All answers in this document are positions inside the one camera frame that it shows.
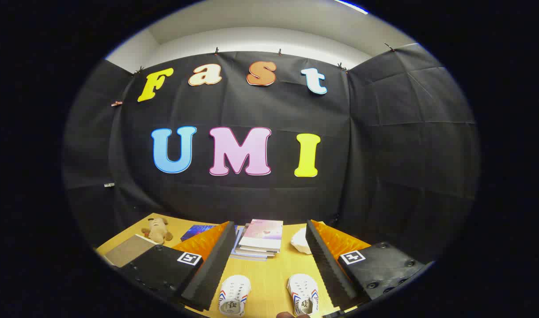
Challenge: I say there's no beige fabric storage box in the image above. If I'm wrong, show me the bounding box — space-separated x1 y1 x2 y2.
104 234 157 268

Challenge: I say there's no white plush toy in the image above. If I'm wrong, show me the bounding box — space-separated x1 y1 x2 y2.
291 227 314 255

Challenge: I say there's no light blue book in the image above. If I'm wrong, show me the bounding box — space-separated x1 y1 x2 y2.
230 226 274 262

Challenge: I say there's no beige plush dog toy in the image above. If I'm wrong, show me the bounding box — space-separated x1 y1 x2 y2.
141 217 173 245

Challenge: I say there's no dark blue book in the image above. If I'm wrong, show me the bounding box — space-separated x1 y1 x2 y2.
180 224 239 242

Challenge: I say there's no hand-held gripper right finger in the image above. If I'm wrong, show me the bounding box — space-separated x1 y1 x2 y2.
305 220 427 310

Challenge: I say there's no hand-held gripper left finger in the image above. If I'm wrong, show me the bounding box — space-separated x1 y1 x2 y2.
115 221 237 312

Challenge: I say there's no white striped canvas shoe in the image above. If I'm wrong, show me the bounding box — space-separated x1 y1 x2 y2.
218 275 251 317
286 273 319 317

